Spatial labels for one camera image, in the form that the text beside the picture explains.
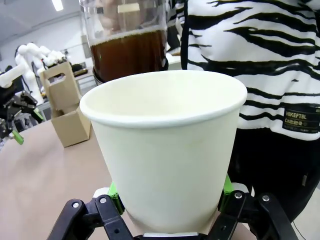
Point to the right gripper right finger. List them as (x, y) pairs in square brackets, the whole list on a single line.
[(270, 220)]

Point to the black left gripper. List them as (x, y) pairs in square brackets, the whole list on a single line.
[(10, 107)]

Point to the person in zebra-striped hoodie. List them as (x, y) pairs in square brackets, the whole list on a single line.
[(262, 62)]

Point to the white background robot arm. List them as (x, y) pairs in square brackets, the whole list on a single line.
[(51, 56), (27, 55)]

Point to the brown cardboard cup carrier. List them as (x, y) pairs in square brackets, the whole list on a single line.
[(65, 95)]

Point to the person's right hand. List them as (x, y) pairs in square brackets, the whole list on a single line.
[(110, 15)]

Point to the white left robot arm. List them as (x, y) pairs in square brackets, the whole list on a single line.
[(10, 76)]

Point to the white paper cup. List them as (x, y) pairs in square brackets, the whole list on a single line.
[(162, 140)]

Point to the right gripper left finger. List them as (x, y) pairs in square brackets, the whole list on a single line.
[(110, 217)]

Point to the glass drink dispenser brown tea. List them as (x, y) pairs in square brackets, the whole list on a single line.
[(127, 50)]

